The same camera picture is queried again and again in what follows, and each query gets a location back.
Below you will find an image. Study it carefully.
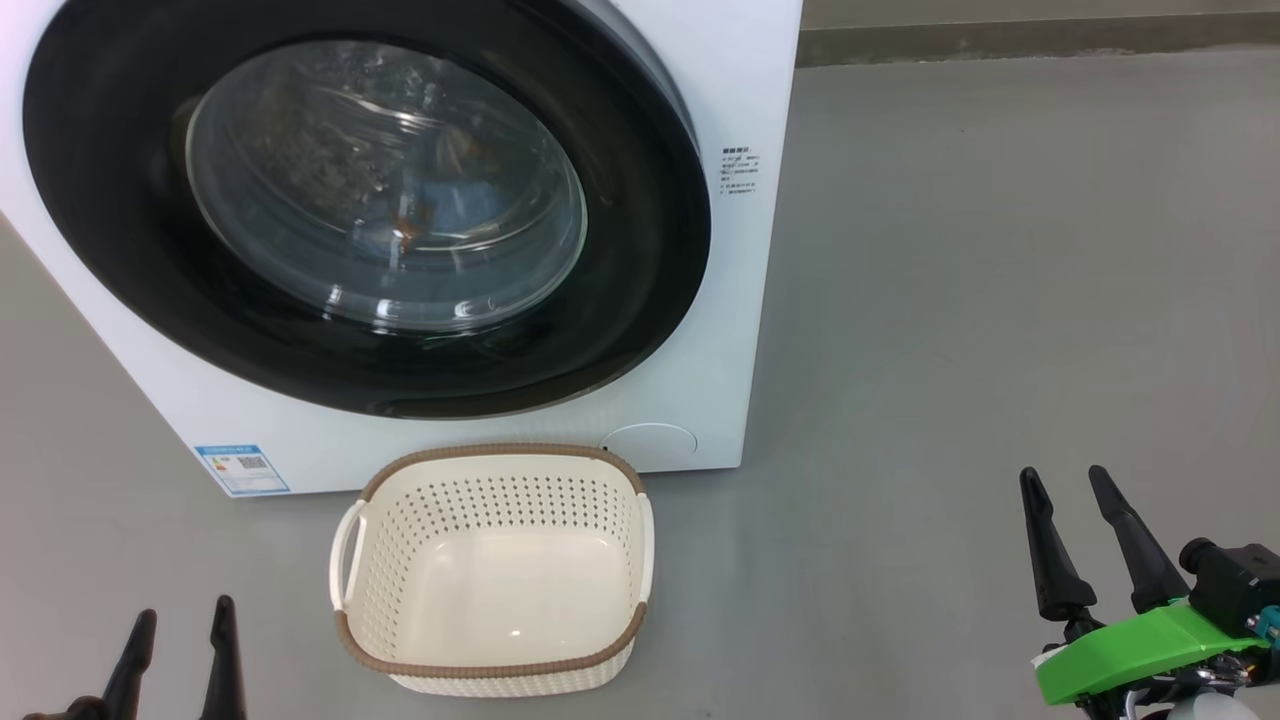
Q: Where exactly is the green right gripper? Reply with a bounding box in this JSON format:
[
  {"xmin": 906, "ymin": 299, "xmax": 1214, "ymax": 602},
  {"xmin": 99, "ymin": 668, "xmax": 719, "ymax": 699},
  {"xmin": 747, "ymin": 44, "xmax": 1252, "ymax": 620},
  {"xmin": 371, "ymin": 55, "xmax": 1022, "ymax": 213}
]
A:
[{"xmin": 1020, "ymin": 465, "xmax": 1280, "ymax": 707}]

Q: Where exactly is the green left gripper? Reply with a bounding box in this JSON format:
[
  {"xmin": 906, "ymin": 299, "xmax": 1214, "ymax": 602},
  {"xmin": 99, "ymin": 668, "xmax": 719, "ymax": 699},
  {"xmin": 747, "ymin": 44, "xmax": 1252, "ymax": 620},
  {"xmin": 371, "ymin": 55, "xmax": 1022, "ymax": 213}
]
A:
[{"xmin": 22, "ymin": 596, "xmax": 247, "ymax": 720}]

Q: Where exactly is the black round washer door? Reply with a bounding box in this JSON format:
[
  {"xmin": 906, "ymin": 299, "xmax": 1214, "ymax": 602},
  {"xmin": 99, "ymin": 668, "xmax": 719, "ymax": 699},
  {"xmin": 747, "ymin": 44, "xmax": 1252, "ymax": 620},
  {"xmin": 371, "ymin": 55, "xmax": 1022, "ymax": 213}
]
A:
[{"xmin": 22, "ymin": 0, "xmax": 713, "ymax": 419}]

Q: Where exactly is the blue bear print garment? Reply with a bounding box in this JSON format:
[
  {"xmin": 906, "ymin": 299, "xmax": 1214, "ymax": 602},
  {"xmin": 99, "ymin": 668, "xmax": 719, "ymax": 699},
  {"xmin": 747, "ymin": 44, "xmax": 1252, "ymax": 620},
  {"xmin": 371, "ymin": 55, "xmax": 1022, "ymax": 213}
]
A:
[{"xmin": 395, "ymin": 150, "xmax": 501, "ymax": 251}]

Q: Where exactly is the white front-load washing machine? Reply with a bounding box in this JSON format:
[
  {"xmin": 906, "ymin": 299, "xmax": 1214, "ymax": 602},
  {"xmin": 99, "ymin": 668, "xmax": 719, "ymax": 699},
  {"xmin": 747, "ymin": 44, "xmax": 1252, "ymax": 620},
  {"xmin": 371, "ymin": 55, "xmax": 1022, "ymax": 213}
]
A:
[{"xmin": 0, "ymin": 0, "xmax": 804, "ymax": 498}]

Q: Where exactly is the blue energy label sticker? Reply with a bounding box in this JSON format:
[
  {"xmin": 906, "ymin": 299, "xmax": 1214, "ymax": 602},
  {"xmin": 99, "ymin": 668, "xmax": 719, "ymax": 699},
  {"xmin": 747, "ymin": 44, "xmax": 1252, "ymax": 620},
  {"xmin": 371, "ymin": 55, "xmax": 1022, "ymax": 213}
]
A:
[{"xmin": 195, "ymin": 445, "xmax": 291, "ymax": 496}]

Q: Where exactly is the cream perforated laundry basket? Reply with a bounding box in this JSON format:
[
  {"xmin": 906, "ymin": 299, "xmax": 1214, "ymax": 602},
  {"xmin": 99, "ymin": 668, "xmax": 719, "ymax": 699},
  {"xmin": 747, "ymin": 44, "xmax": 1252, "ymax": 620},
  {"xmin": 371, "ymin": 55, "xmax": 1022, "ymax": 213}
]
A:
[{"xmin": 330, "ymin": 443, "xmax": 656, "ymax": 698}]

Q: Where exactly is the round white filter cover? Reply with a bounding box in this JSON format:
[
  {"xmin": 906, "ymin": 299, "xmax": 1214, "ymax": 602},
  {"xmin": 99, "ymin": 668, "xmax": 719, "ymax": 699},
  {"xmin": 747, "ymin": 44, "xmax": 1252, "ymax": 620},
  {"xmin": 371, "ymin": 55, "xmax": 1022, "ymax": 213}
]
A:
[{"xmin": 603, "ymin": 423, "xmax": 698, "ymax": 473}]

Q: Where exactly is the small printed text label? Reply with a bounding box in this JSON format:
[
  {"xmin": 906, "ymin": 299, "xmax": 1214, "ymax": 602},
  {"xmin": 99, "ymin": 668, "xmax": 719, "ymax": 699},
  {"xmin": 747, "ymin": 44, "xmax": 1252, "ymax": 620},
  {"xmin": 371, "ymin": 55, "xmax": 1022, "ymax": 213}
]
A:
[{"xmin": 720, "ymin": 147, "xmax": 761, "ymax": 196}]

